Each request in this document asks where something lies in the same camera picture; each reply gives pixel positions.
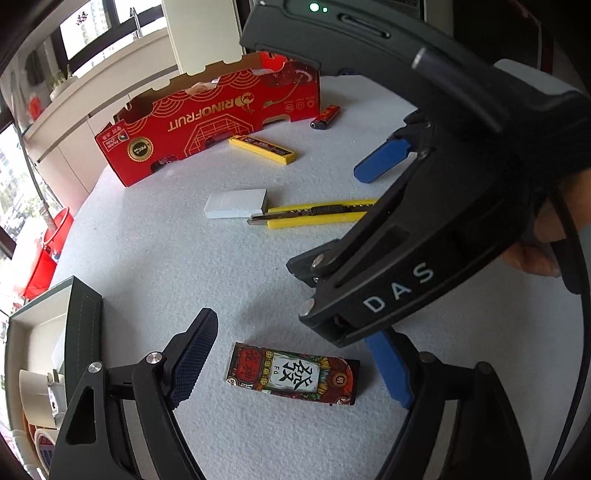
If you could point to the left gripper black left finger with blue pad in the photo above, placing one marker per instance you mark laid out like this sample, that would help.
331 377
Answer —
94 442

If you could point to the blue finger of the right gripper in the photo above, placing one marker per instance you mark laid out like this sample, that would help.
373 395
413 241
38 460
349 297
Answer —
383 159

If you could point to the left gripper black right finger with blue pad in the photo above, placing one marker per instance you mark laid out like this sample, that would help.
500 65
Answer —
486 440

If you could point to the yellow utility knife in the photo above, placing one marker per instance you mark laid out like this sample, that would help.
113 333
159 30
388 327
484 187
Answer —
292 216

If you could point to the white tape roll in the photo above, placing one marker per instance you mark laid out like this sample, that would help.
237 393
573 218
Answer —
33 389

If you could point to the small white box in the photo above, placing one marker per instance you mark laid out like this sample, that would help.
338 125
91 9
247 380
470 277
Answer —
238 204

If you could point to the red patterned card box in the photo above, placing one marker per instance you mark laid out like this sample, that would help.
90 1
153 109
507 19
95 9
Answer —
313 378

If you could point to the person's hand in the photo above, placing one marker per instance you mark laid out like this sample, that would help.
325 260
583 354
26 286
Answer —
547 228

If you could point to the red lighter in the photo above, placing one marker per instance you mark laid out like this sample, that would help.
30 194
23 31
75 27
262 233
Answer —
325 118

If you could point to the yellow blade case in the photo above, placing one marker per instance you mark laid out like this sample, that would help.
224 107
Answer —
263 148

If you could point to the grey shallow tray box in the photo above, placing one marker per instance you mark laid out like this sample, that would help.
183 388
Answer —
58 334

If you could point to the red bucket with clear basin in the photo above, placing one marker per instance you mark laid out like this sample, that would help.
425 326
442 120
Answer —
44 257

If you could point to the red cardboard fruit box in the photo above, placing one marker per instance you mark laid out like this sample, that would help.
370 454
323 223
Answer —
192 112

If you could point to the white balcony cabinet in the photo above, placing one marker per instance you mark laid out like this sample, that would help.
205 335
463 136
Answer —
61 142

